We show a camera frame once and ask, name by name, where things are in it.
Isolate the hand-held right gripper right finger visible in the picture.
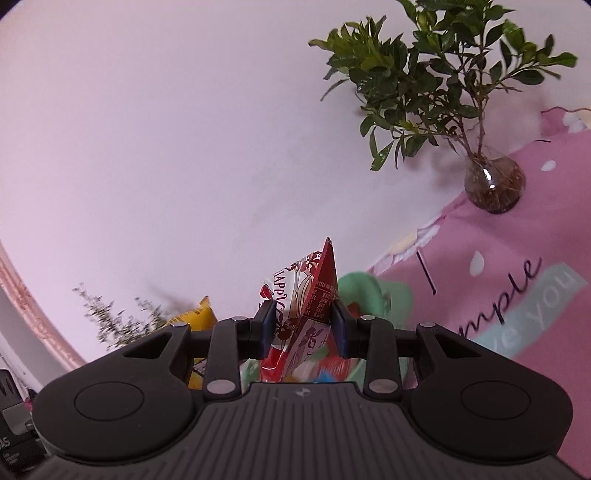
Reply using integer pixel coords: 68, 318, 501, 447
329, 299, 485, 401

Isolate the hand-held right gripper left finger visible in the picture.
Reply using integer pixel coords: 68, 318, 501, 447
122, 299, 279, 401

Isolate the red white floral snack packet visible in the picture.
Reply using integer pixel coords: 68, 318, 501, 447
259, 237, 342, 384

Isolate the green plastic bowl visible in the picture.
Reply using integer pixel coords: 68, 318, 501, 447
238, 271, 416, 391

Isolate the yellow snack packet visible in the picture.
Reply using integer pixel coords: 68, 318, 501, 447
164, 295, 219, 391

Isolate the small thin-leaf plant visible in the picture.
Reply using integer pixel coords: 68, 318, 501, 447
71, 282, 185, 352

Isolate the pink printed cloth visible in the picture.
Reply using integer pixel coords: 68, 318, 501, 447
367, 107, 591, 480

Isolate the round glass vase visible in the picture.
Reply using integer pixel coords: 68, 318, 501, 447
464, 154, 527, 214

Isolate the pink patterned curtain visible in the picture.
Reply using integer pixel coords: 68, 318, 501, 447
0, 240, 88, 372

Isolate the large leafy green plant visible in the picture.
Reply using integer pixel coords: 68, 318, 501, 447
308, 0, 579, 171

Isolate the black box with white print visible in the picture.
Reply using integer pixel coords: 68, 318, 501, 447
0, 368, 44, 478

